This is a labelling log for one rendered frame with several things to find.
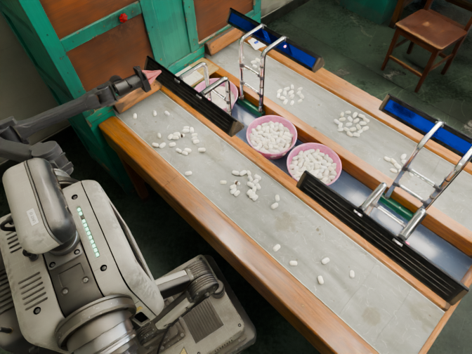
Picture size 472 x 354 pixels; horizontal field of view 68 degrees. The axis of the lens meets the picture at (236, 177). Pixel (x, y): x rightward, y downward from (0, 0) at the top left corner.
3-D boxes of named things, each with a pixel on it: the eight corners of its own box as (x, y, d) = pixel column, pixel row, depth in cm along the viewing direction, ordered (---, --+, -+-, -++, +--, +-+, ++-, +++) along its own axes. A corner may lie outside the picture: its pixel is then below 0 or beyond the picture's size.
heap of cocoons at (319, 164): (315, 201, 169) (317, 194, 164) (278, 173, 179) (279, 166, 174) (343, 173, 178) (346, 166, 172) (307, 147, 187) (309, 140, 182)
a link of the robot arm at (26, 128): (12, 152, 131) (-6, 128, 124) (11, 146, 135) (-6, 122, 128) (119, 105, 143) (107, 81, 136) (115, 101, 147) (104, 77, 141)
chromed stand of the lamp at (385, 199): (415, 226, 161) (464, 171, 124) (377, 199, 169) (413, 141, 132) (435, 200, 168) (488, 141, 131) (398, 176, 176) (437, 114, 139)
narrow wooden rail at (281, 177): (435, 317, 141) (448, 310, 132) (161, 100, 216) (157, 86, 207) (442, 307, 143) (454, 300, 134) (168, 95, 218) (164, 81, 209)
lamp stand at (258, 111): (261, 119, 201) (264, 53, 164) (237, 102, 210) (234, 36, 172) (283, 102, 208) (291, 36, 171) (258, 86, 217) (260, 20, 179)
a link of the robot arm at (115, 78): (107, 108, 142) (97, 88, 137) (100, 100, 151) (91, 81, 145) (133, 96, 146) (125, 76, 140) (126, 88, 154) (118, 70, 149)
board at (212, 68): (177, 96, 201) (177, 95, 200) (161, 84, 207) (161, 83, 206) (218, 69, 213) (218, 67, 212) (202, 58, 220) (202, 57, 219)
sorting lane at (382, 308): (402, 376, 124) (404, 376, 122) (117, 118, 199) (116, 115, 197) (442, 313, 135) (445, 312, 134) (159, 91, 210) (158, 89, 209)
